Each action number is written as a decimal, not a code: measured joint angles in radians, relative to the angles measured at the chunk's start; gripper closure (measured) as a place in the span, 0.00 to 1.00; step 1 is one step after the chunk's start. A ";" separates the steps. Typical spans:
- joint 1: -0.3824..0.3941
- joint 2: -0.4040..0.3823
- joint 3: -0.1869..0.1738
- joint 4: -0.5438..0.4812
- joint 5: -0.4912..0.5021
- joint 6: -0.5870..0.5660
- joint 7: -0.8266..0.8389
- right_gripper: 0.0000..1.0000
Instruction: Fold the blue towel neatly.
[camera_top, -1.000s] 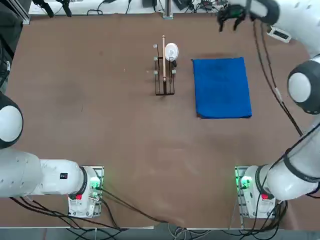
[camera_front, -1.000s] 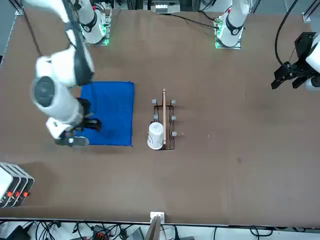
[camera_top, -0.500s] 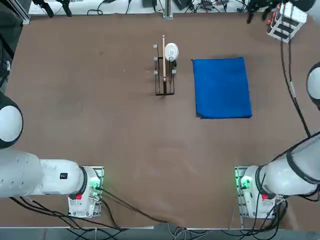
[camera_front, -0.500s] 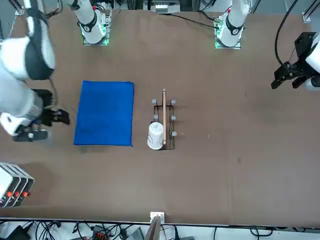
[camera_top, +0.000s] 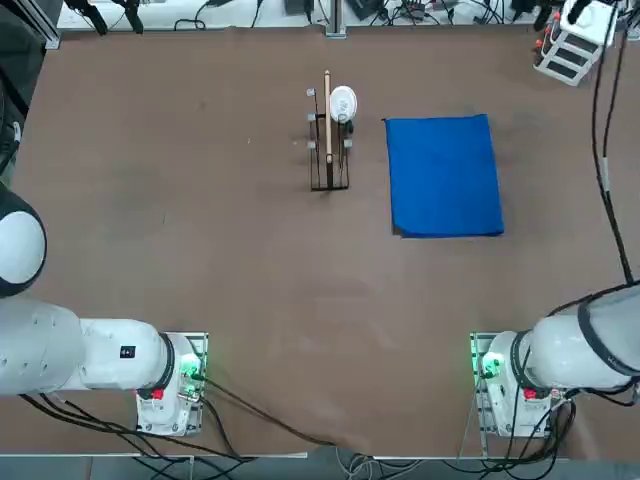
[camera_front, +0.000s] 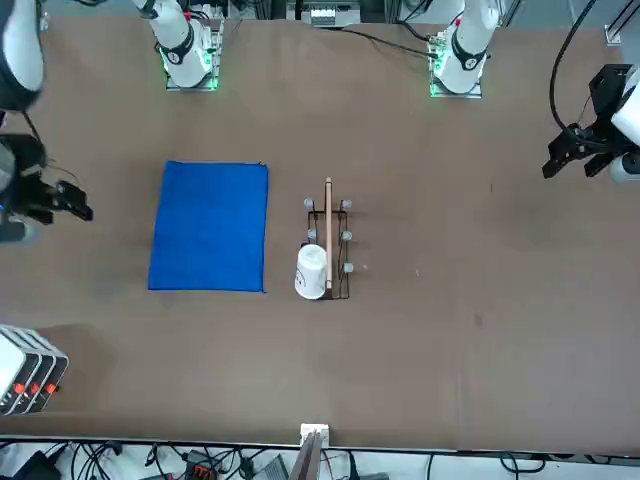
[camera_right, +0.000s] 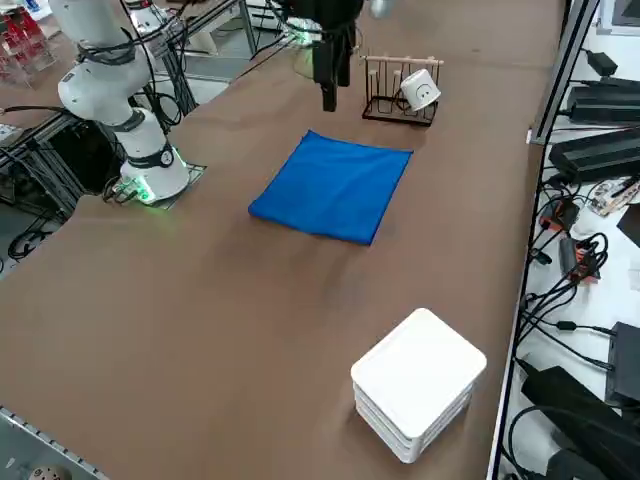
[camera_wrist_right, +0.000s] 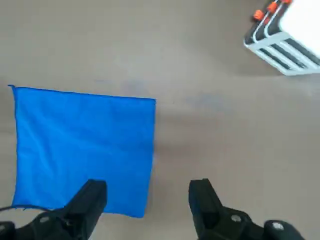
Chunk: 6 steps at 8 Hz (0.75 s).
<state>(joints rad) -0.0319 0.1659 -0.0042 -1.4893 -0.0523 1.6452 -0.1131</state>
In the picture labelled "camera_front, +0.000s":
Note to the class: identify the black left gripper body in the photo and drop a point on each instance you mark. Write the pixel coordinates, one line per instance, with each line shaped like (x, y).
(607, 87)

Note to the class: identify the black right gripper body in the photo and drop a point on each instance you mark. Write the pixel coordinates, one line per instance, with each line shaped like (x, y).
(30, 170)

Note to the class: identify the blue towel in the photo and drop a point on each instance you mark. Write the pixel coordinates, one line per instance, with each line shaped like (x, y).
(207, 230)

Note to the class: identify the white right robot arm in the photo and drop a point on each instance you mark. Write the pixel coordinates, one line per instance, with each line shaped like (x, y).
(175, 30)

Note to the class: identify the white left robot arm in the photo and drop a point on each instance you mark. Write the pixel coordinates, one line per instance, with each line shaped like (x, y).
(470, 35)

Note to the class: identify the black power adapter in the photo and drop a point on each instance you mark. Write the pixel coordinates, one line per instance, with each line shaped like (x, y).
(35, 467)

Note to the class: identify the white cup with face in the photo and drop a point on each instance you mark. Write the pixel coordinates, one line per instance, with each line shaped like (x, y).
(310, 272)

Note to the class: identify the white socket strip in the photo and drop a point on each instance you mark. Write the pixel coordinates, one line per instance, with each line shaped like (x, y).
(322, 15)

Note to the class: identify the orange and black adapter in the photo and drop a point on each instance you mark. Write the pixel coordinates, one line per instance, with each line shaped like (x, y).
(202, 470)

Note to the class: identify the aluminium frame bracket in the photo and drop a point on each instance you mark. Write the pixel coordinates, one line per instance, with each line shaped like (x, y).
(614, 34)

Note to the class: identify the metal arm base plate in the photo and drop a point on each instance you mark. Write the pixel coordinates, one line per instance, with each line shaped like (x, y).
(216, 60)
(472, 94)

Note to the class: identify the white stand foot bracket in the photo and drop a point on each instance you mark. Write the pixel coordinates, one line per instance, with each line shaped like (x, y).
(315, 429)

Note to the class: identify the aluminium camera stand post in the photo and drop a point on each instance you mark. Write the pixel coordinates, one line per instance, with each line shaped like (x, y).
(307, 460)

